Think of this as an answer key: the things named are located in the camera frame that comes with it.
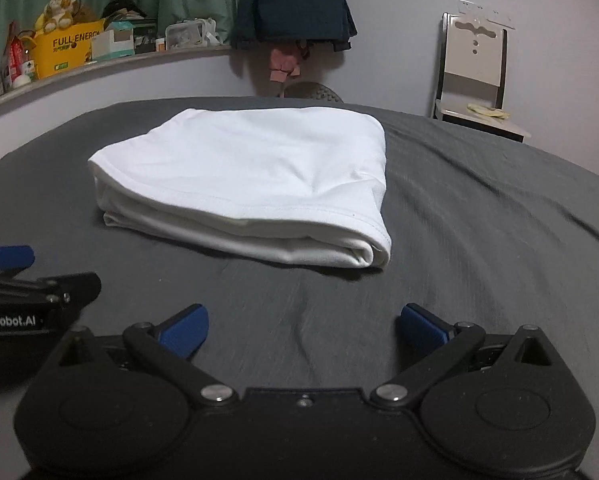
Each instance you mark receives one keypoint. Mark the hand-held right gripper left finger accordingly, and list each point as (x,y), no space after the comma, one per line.
(184,332)

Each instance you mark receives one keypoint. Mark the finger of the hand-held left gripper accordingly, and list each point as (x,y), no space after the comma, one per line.
(81,287)
(4,257)

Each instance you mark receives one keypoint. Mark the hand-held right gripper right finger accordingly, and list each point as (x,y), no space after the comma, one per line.
(422,332)

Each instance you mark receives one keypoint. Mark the white long-sleeved shirt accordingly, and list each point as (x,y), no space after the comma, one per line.
(254,170)

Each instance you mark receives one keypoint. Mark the white ball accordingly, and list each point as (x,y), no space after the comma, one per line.
(21,81)

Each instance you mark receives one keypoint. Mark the green label bottle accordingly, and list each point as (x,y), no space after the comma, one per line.
(28,67)

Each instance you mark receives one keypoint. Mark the red snack bag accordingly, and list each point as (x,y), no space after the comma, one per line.
(16,57)

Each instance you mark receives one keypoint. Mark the yellow cardboard box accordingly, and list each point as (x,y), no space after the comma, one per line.
(64,52)

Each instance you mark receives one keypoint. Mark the yellow cloth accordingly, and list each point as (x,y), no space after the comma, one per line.
(489,111)

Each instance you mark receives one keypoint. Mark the white teal box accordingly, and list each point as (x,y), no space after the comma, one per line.
(111,47)

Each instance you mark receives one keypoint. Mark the striped plush toy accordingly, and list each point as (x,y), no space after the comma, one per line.
(56,12)

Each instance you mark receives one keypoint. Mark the small orange jar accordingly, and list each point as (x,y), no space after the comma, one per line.
(160,45)

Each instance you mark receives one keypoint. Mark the black box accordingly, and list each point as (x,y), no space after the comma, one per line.
(147,40)

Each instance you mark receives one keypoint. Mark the brown plush toy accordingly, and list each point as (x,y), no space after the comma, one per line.
(85,12)

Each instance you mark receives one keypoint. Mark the cream black chair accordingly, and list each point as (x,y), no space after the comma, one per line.
(474,65)

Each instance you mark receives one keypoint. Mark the clear plastic container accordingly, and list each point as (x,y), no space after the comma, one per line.
(187,35)

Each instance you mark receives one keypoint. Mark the dark cap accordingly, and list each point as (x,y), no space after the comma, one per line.
(124,9)

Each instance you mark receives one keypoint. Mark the white plastic bag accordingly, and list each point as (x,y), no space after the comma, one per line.
(214,34)

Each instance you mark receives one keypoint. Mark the pink cloth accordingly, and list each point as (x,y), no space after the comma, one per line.
(284,62)

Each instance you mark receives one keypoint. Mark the dark teal jacket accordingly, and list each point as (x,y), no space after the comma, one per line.
(294,5)

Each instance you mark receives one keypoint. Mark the white wall socket plate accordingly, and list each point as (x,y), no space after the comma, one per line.
(487,11)

